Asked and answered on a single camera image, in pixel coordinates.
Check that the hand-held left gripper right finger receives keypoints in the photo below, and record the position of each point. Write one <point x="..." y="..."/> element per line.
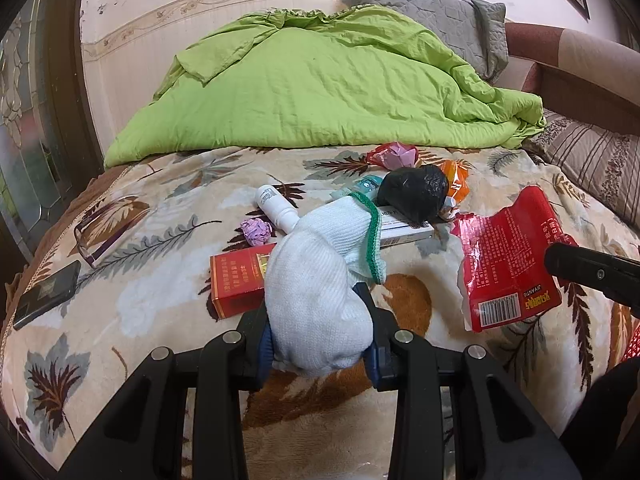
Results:
<point x="374" y="366"/>

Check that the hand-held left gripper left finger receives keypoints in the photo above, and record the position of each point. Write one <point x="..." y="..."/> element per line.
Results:
<point x="262" y="355"/>

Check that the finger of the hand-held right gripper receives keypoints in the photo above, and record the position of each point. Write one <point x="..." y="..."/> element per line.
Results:
<point x="590" y="272"/>

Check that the red snack bag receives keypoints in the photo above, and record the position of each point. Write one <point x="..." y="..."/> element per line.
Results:
<point x="505" y="255"/>

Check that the white knit glove green cuff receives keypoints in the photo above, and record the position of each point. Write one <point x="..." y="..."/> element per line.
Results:
<point x="315" y="285"/>

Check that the white plastic bottle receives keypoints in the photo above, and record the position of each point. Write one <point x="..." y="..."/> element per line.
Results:
<point x="272" y="205"/>

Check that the red cardboard box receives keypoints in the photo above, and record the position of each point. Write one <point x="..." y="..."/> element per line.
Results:
<point x="235" y="280"/>

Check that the red plastic bag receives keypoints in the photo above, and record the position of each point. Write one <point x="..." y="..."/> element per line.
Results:
<point x="632" y="342"/>

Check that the striped brown pillow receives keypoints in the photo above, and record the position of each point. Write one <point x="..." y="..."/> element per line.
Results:
<point x="595" y="165"/>

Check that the purple crumpled paper ball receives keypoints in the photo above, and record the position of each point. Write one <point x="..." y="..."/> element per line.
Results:
<point x="256" y="231"/>

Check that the long white cardboard box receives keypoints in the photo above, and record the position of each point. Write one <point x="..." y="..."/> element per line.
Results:
<point x="405" y="232"/>

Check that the leaf print blanket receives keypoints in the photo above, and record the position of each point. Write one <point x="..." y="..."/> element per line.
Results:
<point x="125" y="340"/>

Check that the small white crumpled wrapper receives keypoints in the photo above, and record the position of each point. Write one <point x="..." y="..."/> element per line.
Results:
<point x="448" y="208"/>

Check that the person's dark pants leg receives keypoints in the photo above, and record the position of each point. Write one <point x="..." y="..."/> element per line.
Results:
<point x="610" y="430"/>

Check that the orange wrapper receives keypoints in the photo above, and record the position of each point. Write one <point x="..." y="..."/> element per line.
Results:
<point x="459" y="177"/>

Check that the black plastic bag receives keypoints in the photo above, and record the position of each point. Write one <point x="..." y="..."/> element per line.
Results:
<point x="412" y="192"/>

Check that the teal tissue packet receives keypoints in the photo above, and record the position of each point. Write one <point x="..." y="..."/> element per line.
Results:
<point x="367" y="183"/>

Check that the red and pink wrapper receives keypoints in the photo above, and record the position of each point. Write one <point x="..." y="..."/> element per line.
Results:
<point x="392" y="156"/>

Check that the brown bed headboard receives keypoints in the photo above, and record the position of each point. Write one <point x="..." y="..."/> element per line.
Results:
<point x="575" y="60"/>

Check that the black phone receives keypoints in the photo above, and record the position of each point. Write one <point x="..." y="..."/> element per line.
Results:
<point x="47" y="294"/>

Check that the green duvet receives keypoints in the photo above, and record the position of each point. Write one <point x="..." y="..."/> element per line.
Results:
<point x="320" y="85"/>

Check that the grey quilted pillow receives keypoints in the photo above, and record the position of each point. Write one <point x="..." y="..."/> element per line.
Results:
<point x="440" y="15"/>

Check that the patterned glass door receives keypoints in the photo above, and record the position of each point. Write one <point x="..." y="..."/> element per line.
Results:
<point x="35" y="110"/>

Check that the purple frame eyeglasses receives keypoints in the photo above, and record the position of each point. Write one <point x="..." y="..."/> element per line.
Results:
<point x="92" y="255"/>

